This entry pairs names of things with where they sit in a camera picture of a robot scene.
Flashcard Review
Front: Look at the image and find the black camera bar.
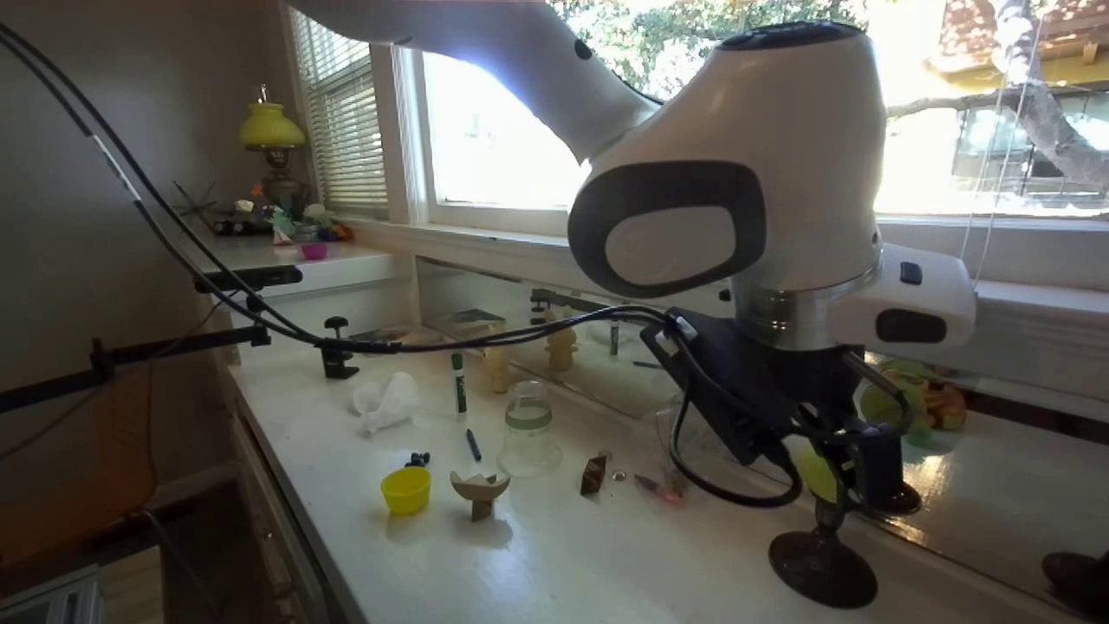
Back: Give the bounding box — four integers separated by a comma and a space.
195, 264, 301, 294

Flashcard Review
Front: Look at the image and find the yellow table lamp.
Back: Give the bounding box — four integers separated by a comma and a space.
239, 86, 305, 209

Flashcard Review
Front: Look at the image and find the white pedestal dish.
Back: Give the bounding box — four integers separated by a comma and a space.
451, 470, 510, 522

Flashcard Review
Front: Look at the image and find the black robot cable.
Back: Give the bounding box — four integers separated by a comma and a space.
0, 21, 803, 511

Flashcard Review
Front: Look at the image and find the black table clamp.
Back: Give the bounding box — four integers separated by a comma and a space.
322, 315, 358, 380

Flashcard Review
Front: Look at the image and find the black mounting rod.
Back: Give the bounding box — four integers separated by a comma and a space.
0, 324, 270, 412

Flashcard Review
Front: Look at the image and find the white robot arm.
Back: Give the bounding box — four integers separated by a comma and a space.
292, 0, 977, 511

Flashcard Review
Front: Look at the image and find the green black marker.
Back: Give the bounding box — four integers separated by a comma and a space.
446, 350, 486, 465

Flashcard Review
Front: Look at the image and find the orange toy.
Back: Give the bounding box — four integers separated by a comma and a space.
888, 361, 967, 433

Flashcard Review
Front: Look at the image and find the white window blind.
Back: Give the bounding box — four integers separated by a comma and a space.
292, 10, 389, 211

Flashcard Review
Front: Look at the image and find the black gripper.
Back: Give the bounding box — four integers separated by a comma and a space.
636, 307, 914, 511

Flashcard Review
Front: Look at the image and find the dark candlestick stand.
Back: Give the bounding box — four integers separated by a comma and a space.
769, 501, 875, 610

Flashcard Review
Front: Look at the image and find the clear glass cup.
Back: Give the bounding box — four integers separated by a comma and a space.
506, 377, 551, 429

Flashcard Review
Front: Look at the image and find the crumpled white cloth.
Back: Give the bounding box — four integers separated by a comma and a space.
349, 372, 418, 435

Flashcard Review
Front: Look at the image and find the small yellow cup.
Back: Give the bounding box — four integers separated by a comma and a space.
381, 455, 431, 516

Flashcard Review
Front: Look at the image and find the small brown object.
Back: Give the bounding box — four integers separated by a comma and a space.
580, 455, 611, 497

